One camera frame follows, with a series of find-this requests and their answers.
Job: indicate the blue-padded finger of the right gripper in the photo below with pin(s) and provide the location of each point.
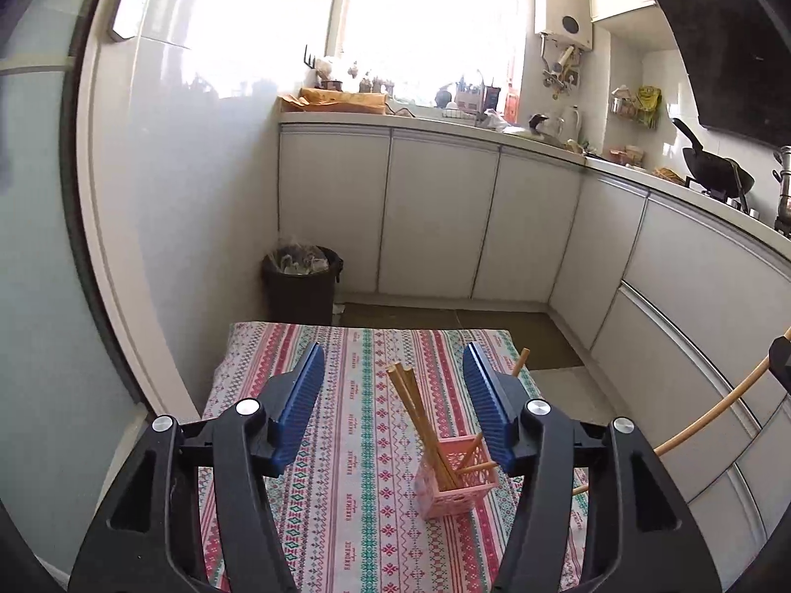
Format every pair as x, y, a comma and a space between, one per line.
779, 362

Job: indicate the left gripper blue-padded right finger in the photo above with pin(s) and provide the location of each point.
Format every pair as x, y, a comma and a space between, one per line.
498, 400

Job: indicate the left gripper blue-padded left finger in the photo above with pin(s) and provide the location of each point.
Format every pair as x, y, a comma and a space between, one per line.
288, 401

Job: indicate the wooden chopstick five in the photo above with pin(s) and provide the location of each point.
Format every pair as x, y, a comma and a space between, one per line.
717, 410

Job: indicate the wooden chopstick four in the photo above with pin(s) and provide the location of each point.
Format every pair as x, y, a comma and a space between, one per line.
520, 362

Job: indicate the wooden chopstick two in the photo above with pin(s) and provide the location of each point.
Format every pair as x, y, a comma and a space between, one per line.
469, 454

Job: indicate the pink perforated utensil holder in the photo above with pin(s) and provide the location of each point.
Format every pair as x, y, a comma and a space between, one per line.
440, 492

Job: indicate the wooden chopstick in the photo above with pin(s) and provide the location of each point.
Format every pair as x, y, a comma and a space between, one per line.
432, 422
420, 422

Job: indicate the wooden chopstick one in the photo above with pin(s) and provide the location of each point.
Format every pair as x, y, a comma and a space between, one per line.
426, 425

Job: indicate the wooden chopstick three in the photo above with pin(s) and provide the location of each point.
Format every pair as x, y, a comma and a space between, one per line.
484, 466

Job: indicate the black trash bin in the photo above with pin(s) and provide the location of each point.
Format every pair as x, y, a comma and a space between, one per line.
299, 284

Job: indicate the stainless steel steamer pot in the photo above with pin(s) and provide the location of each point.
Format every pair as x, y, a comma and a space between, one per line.
783, 176

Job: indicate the patterned red green tablecloth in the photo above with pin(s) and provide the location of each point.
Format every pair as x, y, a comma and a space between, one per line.
345, 511

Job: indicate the black wok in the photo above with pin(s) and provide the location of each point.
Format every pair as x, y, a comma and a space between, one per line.
722, 178

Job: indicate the yellow cloth on counter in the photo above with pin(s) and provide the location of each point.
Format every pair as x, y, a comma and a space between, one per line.
314, 100

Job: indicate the black range hood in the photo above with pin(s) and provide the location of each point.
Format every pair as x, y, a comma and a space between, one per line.
738, 65

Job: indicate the white wall water heater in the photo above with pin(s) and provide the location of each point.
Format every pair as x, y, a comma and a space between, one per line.
567, 22

